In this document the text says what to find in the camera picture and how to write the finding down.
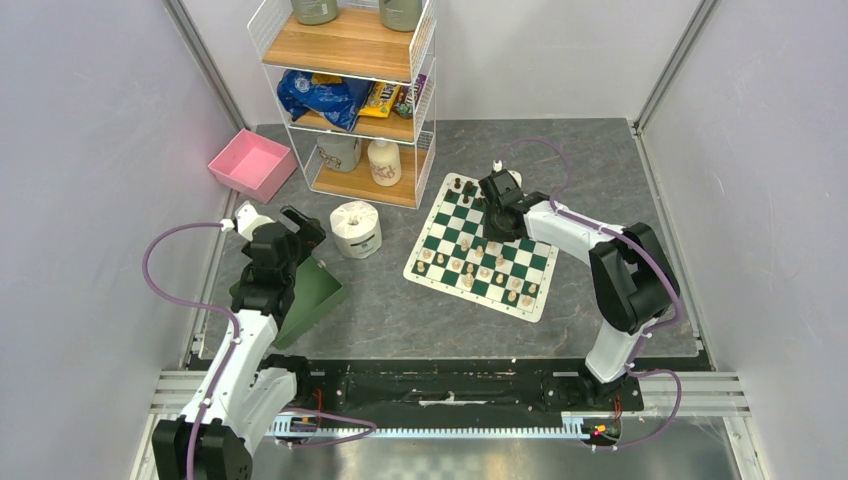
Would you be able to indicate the white wire wooden shelf rack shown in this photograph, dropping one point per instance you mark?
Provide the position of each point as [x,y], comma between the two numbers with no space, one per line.
[360,77]

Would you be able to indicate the grey patterned mug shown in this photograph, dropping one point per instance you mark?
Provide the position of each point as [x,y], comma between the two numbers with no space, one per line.
[339,153]

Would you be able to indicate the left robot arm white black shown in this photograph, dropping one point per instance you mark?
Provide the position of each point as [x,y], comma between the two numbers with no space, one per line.
[217,432]

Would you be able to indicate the grey-green jar right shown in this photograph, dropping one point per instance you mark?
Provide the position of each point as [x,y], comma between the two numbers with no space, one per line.
[400,15]

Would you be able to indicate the purple snack packet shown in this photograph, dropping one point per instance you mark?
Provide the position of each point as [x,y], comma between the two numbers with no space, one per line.
[408,97]

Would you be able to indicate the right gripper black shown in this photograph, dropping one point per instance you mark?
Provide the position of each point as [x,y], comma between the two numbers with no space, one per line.
[490,232]

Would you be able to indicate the blue snack bag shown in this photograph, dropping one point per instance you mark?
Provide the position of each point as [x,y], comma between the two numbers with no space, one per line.
[334,98]

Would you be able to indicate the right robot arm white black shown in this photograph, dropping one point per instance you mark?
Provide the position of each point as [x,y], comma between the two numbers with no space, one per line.
[633,281]

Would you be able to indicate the cream bottle pink lettering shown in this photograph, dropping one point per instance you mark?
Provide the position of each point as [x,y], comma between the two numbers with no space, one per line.
[384,162]

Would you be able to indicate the white slotted cable duct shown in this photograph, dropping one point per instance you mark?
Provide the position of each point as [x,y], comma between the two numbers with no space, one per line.
[289,427]

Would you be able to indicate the grey-green jar left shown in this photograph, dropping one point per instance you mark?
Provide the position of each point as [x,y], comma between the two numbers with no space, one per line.
[314,12]

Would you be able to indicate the pink plastic bin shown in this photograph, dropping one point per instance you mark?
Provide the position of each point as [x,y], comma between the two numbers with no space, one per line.
[254,165]

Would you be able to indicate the grey-green jar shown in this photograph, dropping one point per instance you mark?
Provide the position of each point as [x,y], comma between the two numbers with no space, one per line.
[314,12]
[400,15]

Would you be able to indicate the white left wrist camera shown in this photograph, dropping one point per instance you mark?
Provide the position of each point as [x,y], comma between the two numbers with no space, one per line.
[245,221]

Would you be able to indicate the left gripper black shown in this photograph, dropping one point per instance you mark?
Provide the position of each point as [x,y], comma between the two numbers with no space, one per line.
[307,237]

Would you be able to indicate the green white chess board mat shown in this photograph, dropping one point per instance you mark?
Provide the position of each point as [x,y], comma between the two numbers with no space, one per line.
[451,256]

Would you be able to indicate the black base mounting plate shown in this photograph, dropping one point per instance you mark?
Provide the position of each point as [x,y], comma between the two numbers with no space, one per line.
[455,393]

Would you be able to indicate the white wrapped paper roll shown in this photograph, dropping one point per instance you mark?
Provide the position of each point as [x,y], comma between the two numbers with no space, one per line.
[356,229]

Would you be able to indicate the yellow candy bag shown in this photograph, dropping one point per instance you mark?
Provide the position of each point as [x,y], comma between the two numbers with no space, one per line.
[380,100]

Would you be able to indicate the green plastic bin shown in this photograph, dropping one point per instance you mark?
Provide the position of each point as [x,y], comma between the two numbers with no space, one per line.
[315,294]

